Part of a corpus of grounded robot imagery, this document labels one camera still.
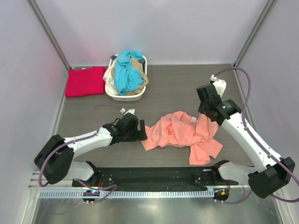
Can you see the white t-shirt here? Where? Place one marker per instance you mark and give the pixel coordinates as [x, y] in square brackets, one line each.
[109, 80]

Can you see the turquoise blue t-shirt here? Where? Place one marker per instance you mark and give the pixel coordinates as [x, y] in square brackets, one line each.
[126, 77]

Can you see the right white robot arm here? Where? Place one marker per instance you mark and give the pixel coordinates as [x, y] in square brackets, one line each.
[270, 172]

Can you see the right aluminium corner post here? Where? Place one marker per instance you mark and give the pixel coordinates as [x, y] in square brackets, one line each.
[255, 30]

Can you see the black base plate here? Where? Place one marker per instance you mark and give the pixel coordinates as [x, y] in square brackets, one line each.
[201, 176]

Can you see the white perforated laundry basket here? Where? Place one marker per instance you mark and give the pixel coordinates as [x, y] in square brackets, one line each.
[124, 98]

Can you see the aluminium frame rail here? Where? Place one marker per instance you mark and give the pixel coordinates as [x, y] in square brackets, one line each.
[34, 183]

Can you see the folded red t-shirt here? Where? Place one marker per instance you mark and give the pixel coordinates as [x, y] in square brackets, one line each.
[85, 82]

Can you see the left aluminium corner post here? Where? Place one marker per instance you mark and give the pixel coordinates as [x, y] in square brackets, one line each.
[44, 24]

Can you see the white slotted cable duct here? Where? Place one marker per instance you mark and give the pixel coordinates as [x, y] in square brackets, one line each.
[85, 194]

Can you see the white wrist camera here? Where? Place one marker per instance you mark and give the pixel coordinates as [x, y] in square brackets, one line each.
[124, 111]
[219, 84]

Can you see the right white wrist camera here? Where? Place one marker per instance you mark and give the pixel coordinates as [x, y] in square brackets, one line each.
[219, 84]

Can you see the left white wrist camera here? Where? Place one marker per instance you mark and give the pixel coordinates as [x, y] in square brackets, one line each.
[124, 111]

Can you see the aluminium corner post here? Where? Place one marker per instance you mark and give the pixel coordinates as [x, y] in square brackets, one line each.
[44, 24]
[255, 30]

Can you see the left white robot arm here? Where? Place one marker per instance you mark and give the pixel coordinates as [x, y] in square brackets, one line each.
[56, 160]

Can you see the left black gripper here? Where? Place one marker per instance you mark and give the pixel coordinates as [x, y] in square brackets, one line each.
[138, 135]

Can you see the salmon pink t-shirt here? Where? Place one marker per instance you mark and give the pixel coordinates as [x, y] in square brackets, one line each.
[179, 129]

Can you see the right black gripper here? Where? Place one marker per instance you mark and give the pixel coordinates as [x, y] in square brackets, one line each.
[201, 108]

